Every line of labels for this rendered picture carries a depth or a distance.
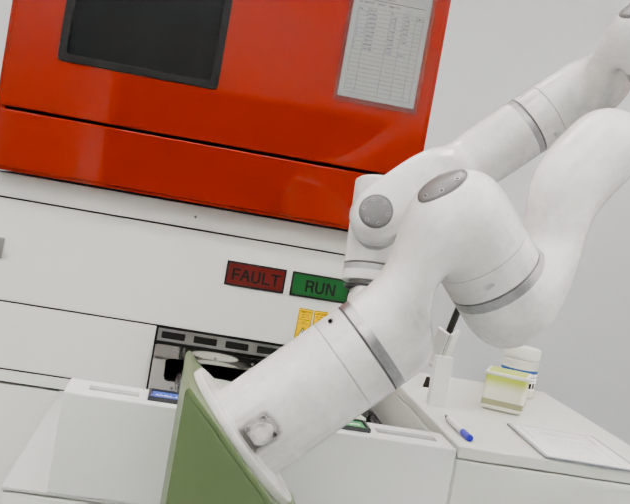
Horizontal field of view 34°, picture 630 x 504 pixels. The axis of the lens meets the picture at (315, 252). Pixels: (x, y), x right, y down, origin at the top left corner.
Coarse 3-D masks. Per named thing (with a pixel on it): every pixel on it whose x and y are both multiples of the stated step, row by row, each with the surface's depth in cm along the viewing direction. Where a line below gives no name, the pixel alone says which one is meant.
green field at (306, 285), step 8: (296, 280) 204; (304, 280) 204; (312, 280) 205; (320, 280) 205; (328, 280) 205; (336, 280) 205; (296, 288) 204; (304, 288) 205; (312, 288) 205; (320, 288) 205; (328, 288) 205; (336, 288) 205; (344, 288) 206; (312, 296) 205; (320, 296) 205; (328, 296) 205; (336, 296) 205; (344, 296) 206
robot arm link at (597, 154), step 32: (576, 128) 131; (608, 128) 129; (544, 160) 130; (576, 160) 127; (608, 160) 128; (544, 192) 128; (576, 192) 126; (608, 192) 128; (544, 224) 128; (576, 224) 126; (544, 256) 125; (576, 256) 125; (544, 288) 122; (480, 320) 123; (512, 320) 122; (544, 320) 123
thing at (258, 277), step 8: (232, 264) 203; (240, 264) 203; (232, 272) 203; (240, 272) 203; (248, 272) 203; (256, 272) 203; (264, 272) 203; (272, 272) 204; (280, 272) 204; (232, 280) 203; (240, 280) 203; (248, 280) 203; (256, 280) 203; (264, 280) 204; (272, 280) 204; (280, 280) 204; (264, 288) 204; (272, 288) 204; (280, 288) 204
